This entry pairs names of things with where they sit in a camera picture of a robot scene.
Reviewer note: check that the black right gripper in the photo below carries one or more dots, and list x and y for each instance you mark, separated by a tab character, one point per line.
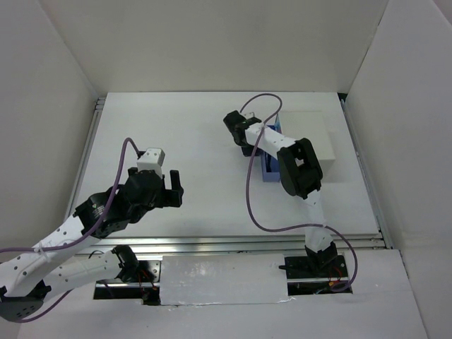
248	152

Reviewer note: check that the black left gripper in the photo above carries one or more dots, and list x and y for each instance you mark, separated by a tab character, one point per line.
171	197

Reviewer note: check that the blue drawer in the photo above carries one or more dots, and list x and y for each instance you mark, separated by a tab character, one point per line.
277	124

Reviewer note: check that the purple drawer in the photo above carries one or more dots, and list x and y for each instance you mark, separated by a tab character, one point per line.
272	166

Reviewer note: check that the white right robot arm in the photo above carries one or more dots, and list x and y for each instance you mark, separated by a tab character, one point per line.
300	176

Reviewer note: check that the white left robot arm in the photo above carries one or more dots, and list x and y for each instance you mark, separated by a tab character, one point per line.
34	277

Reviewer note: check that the white drawer organizer box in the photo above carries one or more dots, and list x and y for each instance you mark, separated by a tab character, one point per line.
309	125

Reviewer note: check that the white foil-taped cover panel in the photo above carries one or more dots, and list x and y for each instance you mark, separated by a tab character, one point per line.
223	279

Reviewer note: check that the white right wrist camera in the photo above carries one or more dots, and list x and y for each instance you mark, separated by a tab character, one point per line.
248	116

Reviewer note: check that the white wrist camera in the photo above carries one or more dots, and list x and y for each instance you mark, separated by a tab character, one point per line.
152	160
248	116

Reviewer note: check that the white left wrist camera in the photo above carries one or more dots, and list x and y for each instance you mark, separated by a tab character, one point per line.
152	160

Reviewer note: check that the aluminium frame rail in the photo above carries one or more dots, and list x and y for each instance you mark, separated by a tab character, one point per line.
203	245

